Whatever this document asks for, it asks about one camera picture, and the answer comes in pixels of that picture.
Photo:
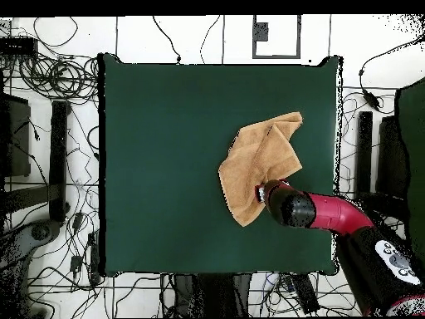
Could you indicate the dark green cloth cover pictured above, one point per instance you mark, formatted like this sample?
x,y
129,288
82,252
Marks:
x,y
416,149

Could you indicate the black horizontal beam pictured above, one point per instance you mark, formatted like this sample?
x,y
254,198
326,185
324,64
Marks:
x,y
385,204
30,197

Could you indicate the tan terry towel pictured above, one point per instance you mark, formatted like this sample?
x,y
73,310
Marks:
x,y
252,159

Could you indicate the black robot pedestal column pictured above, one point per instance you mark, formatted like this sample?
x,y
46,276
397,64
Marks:
x,y
212,292

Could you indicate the black upright bar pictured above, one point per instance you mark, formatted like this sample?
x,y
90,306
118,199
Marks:
x,y
364,149
59,159

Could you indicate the small dark grey square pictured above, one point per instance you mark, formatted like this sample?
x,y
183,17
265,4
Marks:
x,y
261,31

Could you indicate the black power strip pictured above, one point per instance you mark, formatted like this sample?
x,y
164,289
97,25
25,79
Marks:
x,y
95,265
305,294

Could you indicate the dark grey stand base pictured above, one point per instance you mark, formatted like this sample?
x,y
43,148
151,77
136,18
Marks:
x,y
40,232

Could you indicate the grey square frame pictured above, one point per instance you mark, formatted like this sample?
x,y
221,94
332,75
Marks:
x,y
275,56

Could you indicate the black power adapter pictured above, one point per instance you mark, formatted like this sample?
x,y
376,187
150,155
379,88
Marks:
x,y
78,221
75,263

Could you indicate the dark green table cloth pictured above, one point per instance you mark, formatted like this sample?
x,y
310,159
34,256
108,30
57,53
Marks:
x,y
149,133

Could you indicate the black square cabinet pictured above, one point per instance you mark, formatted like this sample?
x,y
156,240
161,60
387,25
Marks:
x,y
16,139

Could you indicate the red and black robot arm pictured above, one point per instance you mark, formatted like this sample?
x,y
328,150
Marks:
x,y
338,212

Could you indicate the black flat panel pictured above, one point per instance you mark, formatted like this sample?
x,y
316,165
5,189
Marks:
x,y
391,156

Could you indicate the black switch box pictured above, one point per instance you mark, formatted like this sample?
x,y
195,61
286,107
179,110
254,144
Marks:
x,y
18,46

